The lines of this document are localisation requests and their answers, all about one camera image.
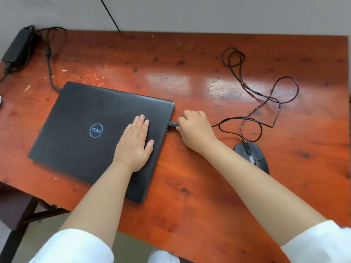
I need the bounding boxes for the person's left hand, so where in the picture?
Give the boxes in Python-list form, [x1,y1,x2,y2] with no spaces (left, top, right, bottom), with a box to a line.
[112,114,154,173]

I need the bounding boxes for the person's right hand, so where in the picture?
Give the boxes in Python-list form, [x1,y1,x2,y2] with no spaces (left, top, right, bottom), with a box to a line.
[175,109,220,155]

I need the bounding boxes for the black mouse cable with plug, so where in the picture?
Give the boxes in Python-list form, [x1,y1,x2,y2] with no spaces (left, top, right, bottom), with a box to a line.
[169,47,299,143]

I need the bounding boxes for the black laptop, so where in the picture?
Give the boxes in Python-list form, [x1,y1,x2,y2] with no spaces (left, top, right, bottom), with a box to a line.
[28,81,175,204]

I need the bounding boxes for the person's right forearm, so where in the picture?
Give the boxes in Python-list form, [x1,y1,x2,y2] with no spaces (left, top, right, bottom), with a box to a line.
[192,140,327,247]

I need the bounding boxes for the person's left forearm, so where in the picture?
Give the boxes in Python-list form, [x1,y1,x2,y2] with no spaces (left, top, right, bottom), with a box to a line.
[59,161,137,247]

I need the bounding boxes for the black computer mouse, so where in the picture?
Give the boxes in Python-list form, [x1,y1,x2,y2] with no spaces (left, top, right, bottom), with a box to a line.
[234,142,270,175]

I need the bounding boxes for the person's white trouser leg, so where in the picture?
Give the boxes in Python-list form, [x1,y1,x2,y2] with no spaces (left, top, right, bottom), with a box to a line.
[148,249,180,263]

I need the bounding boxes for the white left sleeve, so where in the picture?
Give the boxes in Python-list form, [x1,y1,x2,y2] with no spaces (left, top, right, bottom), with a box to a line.
[29,228,114,263]

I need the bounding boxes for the white sleeve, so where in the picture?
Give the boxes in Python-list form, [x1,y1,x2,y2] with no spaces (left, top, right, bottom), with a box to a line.
[29,228,114,263]
[280,220,351,263]

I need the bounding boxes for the black laptop power adapter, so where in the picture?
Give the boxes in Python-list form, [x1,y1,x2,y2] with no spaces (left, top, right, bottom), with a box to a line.
[1,25,37,70]

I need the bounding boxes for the white right sleeve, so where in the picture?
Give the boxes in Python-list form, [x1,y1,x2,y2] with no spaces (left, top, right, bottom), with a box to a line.
[280,220,351,263]

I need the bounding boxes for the thin black wire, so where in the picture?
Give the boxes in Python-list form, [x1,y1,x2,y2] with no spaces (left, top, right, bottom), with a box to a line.
[98,0,121,33]

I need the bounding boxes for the black laptop charging cable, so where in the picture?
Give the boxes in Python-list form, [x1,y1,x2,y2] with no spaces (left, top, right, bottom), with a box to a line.
[34,26,68,93]

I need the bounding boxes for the black table frame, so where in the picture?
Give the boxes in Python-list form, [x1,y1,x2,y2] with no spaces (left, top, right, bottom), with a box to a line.
[0,181,71,263]

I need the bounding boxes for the black adapter mains cable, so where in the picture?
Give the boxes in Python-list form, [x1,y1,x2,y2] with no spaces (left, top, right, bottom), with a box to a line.
[0,61,13,84]

